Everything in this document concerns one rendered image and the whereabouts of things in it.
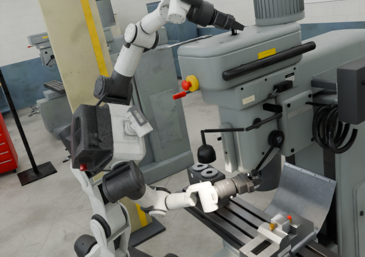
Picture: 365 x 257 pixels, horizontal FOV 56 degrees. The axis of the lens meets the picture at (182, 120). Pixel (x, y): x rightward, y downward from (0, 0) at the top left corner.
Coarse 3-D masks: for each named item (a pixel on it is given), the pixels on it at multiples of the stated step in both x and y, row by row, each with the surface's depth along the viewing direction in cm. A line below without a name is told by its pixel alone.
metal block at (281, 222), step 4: (276, 216) 150; (280, 216) 150; (272, 220) 149; (276, 220) 148; (280, 220) 148; (284, 220) 147; (288, 220) 147; (276, 224) 147; (280, 224) 145; (284, 224) 145; (288, 224) 147; (280, 228) 146; (284, 228) 146; (288, 228) 148
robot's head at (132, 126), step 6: (138, 114) 139; (132, 120) 139; (126, 126) 143; (132, 126) 141; (138, 126) 137; (144, 126) 138; (150, 126) 140; (132, 132) 143; (138, 132) 138; (144, 132) 137
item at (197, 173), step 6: (198, 162) 197; (192, 168) 194; (198, 168) 190; (204, 168) 189; (210, 168) 188; (192, 174) 191; (198, 174) 187; (204, 174) 183; (210, 174) 182; (216, 174) 182; (222, 174) 182; (192, 180) 194; (198, 180) 186; (204, 180) 180; (210, 180) 179; (216, 180) 180; (222, 204) 186
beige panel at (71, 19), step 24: (48, 0) 252; (72, 0) 261; (48, 24) 255; (72, 24) 264; (96, 24) 274; (72, 48) 268; (96, 48) 277; (72, 72) 271; (96, 72) 282; (72, 96) 275; (144, 216) 335; (144, 240) 320
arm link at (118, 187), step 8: (120, 176) 137; (128, 176) 136; (112, 184) 136; (120, 184) 135; (128, 184) 135; (112, 192) 135; (120, 192) 136; (128, 192) 137; (136, 192) 140; (144, 192) 145
